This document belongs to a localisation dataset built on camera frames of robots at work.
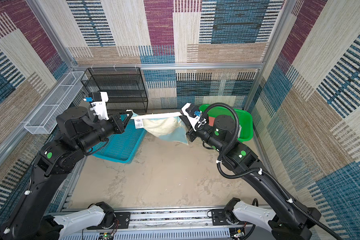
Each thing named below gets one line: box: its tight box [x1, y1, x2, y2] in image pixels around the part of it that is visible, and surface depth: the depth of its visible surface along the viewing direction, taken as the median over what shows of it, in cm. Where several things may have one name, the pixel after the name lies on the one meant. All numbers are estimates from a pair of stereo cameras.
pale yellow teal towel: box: [126, 109, 189, 145], surface depth 62 cm
